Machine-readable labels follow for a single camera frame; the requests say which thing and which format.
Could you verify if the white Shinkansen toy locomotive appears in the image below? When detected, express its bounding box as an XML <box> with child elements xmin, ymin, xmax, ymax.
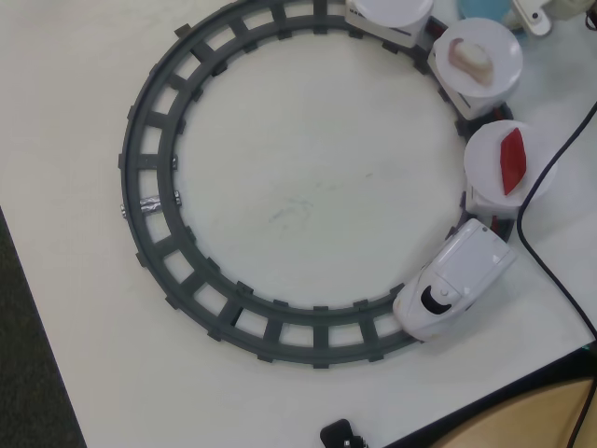
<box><xmin>392</xmin><ymin>217</ymin><xmax>519</xmax><ymax>344</ymax></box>

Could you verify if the white toy train wagon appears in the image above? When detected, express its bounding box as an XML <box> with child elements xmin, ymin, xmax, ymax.
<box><xmin>459</xmin><ymin>185</ymin><xmax>520</xmax><ymax>221</ymax></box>
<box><xmin>425</xmin><ymin>45</ymin><xmax>504</xmax><ymax>120</ymax></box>

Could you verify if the black cable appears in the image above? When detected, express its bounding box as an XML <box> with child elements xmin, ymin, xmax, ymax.
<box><xmin>516</xmin><ymin>99</ymin><xmax>597</xmax><ymax>341</ymax></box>

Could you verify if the red tuna sushi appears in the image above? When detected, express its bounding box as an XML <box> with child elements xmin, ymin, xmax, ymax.
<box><xmin>499</xmin><ymin>129</ymin><xmax>530</xmax><ymax>196</ymax></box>

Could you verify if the light wooden board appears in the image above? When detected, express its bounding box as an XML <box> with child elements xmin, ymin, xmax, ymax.
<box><xmin>404</xmin><ymin>377</ymin><xmax>597</xmax><ymax>448</ymax></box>

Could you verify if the black plastic device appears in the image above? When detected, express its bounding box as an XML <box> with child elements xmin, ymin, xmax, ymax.
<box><xmin>320</xmin><ymin>418</ymin><xmax>368</xmax><ymax>448</ymax></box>

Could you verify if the empty white wagon plate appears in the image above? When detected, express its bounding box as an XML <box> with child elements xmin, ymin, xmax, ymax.
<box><xmin>344</xmin><ymin>0</ymin><xmax>434</xmax><ymax>50</ymax></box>

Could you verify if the white squid sushi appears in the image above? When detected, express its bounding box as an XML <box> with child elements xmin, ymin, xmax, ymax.
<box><xmin>448</xmin><ymin>37</ymin><xmax>496</xmax><ymax>87</ymax></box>

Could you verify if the gray circular toy train track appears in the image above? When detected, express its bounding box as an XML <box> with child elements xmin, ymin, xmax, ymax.
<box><xmin>117</xmin><ymin>0</ymin><xmax>520</xmax><ymax>371</ymax></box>

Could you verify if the blue dish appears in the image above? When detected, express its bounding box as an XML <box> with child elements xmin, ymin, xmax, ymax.
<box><xmin>454</xmin><ymin>0</ymin><xmax>515</xmax><ymax>22</ymax></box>

